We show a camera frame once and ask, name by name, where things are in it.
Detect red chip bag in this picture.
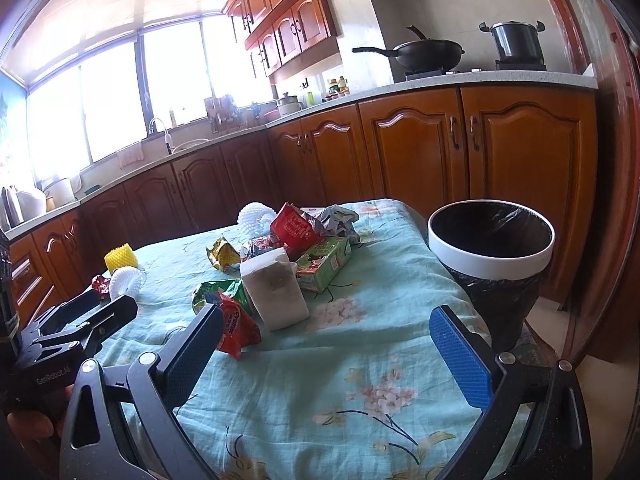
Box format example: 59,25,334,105
217,292,262,360

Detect green snack wrapper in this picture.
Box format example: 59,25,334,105
191,280,255,315

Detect yellow snack wrapper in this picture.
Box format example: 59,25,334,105
206,236,241,272

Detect white milk carton 1928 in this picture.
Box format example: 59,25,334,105
240,247,309,332

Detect red white wrapper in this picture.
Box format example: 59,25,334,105
240,235,284,261

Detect white foam fruit net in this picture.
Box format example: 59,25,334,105
238,202,277,240

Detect green milk drink carton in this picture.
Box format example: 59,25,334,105
295,237,352,292

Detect red snack bag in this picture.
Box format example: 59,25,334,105
270,203,320,259

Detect grey wrapper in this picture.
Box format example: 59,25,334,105
304,205,360,245

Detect white rim trash bin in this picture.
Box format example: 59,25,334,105
427,200,555,281

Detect black trash bag liner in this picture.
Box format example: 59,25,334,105
427,200,555,352

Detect wooden lower kitchen cabinets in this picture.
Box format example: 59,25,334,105
11,84,597,323

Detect wooden kitchen cabinets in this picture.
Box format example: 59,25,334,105
224,0,338,84
11,84,597,323

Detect kitchen window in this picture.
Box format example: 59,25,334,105
26,15,272,180

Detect wooden upper kitchen cabinets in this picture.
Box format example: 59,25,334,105
224,0,338,84

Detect person left hand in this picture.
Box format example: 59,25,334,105
6,386,74,468

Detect small red wrapper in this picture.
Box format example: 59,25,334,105
91,275,111,300

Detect floral teal tablecloth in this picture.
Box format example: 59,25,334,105
92,198,532,480

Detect white electric kettle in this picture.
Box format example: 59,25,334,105
1,186,47,228

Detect sink faucet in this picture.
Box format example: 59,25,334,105
148,117,174,155

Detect white rice cooker pot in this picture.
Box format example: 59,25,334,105
276,92,303,117

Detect gas stove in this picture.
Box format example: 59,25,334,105
404,58,549,82

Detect condiment bottles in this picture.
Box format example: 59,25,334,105
324,76,350,101

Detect black wok pan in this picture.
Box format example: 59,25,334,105
352,25,464,73

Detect black stock pot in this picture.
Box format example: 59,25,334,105
478,21,546,65

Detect wooden glass door frame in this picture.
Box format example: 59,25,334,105
531,0,640,366

